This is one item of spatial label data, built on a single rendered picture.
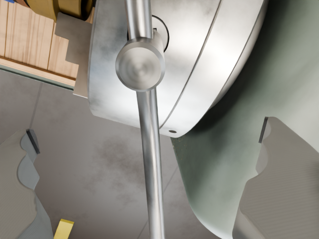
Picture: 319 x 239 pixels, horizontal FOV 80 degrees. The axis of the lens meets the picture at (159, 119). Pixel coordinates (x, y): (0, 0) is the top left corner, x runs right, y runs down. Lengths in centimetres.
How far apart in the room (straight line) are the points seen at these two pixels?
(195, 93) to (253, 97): 6
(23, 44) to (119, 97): 42
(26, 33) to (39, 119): 115
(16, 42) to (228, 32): 51
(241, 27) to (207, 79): 5
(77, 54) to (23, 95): 138
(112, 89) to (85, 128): 140
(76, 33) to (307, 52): 27
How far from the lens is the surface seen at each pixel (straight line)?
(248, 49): 24
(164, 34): 17
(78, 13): 32
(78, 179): 184
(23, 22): 59
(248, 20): 19
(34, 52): 58
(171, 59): 17
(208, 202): 25
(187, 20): 17
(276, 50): 22
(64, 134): 166
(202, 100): 19
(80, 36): 31
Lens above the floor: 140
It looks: 69 degrees down
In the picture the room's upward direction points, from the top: 168 degrees clockwise
